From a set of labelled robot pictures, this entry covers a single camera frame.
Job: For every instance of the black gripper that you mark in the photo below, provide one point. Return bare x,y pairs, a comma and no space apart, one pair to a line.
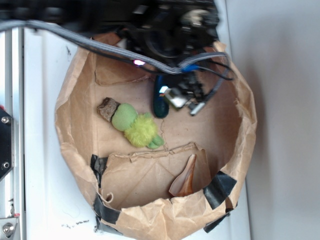
171,36

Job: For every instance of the dark green plastic pickle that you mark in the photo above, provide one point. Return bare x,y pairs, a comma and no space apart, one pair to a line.
159,105

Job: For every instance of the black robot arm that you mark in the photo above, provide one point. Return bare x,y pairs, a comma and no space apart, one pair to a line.
91,24

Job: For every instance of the brown cork block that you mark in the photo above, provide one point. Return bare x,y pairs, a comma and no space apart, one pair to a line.
107,108

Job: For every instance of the green plush toy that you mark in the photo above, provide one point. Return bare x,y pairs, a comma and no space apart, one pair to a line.
139,129

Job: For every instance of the brown paper bag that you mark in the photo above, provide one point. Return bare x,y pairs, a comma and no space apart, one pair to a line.
128,187

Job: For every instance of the orange seashell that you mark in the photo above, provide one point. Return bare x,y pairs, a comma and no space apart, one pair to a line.
183,184

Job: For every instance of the black mounting plate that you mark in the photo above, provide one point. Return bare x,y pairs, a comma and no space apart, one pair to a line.
6,143

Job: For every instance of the aluminium frame rail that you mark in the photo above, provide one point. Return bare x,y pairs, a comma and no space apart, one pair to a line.
12,187

